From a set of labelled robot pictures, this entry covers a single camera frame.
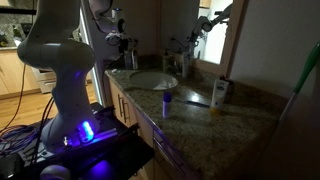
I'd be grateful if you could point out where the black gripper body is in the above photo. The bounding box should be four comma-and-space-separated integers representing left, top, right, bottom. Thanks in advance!
105, 30, 132, 45

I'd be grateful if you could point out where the clear plastic bottle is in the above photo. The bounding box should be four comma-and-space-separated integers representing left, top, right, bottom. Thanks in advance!
123, 49, 133, 70

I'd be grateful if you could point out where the black robot cart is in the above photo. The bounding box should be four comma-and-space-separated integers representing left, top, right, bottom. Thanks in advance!
0, 101, 156, 180

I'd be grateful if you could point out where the white oval sink basin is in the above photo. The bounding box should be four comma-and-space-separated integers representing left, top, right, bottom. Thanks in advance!
128, 70, 179, 91

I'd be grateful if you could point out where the wooden background cabinet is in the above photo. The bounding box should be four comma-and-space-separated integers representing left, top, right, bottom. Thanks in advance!
0, 46, 41, 99

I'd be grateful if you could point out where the white bottle with purple cap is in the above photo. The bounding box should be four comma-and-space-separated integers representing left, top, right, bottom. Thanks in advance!
162, 91, 173, 120

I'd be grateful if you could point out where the white tube with yellow cap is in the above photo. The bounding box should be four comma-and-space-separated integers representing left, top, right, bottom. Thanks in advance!
209, 77, 230, 114

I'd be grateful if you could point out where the wooden vanity cabinet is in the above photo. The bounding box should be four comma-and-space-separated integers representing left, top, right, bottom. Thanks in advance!
105, 74, 201, 180

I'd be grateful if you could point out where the coiled cable bundle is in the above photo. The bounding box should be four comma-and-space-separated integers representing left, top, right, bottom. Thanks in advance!
0, 124, 39, 158

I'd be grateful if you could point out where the dark toothbrush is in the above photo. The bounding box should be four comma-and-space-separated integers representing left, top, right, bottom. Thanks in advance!
174, 98, 212, 109

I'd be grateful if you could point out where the white panel door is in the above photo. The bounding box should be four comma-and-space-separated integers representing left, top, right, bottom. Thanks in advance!
78, 6, 108, 108

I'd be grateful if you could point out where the white standing tube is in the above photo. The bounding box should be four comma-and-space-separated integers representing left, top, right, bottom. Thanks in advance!
181, 50, 191, 78

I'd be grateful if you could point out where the chrome sink faucet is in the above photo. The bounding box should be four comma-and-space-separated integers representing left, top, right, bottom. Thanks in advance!
170, 54, 183, 74

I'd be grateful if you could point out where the metal cabinet door handle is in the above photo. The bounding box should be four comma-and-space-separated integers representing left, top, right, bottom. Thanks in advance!
117, 93, 124, 118
122, 99, 131, 124

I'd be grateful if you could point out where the wood-framed mirror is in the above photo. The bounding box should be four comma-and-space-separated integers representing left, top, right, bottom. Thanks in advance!
173, 0, 249, 78

